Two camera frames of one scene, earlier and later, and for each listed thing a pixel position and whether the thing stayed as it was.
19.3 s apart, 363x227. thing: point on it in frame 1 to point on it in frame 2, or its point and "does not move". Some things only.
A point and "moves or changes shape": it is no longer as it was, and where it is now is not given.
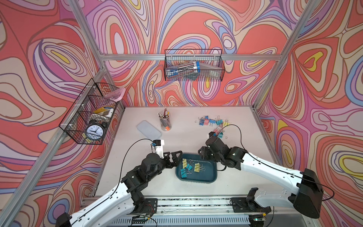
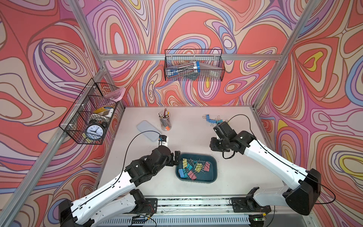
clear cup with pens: x=165 y=119 does not move
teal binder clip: x=189 y=166 does not move
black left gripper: x=174 y=162 does not move
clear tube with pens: x=183 y=69 does not move
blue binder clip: x=201 y=121 to x=181 y=172
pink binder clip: x=217 y=130 moves or changes shape
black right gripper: x=204 y=152 to x=213 y=146
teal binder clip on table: x=218 y=121 does not move
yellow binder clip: x=184 y=162 does not move
